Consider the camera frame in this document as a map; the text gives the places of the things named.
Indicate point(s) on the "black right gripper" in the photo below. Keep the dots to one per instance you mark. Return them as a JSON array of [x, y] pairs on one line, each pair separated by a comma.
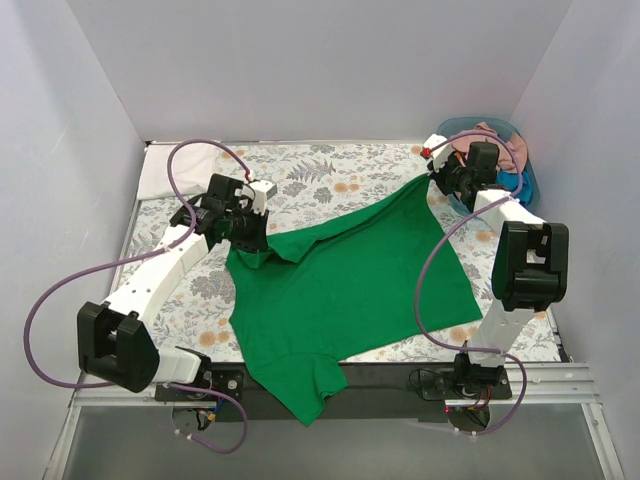
[[445, 176]]

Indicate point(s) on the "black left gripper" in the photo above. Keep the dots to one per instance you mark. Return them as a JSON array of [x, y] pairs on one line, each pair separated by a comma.
[[255, 234]]

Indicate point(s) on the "green t shirt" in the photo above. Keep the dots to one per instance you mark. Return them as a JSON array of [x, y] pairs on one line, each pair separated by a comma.
[[361, 281]]

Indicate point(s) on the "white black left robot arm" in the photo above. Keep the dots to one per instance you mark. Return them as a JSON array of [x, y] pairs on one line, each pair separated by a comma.
[[114, 337]]

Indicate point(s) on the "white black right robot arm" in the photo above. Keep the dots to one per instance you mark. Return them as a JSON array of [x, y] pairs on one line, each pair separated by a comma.
[[529, 273]]

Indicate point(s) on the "pink crumpled t shirt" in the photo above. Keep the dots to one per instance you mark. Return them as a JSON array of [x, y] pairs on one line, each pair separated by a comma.
[[513, 153]]

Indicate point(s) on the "blue crumpled t shirt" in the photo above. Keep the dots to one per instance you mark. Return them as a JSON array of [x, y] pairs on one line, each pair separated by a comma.
[[511, 182]]

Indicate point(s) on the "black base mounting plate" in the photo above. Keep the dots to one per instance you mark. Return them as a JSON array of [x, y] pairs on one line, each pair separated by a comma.
[[375, 395]]

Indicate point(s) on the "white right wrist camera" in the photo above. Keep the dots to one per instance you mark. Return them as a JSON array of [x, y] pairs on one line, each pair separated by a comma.
[[435, 151]]

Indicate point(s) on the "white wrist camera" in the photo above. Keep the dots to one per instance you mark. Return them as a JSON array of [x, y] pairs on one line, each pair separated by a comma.
[[435, 151], [259, 193]]

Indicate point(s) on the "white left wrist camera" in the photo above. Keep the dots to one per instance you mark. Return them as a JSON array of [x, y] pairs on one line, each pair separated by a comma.
[[259, 193]]

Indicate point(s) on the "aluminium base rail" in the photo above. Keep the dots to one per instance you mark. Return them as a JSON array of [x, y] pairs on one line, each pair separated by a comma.
[[538, 382]]

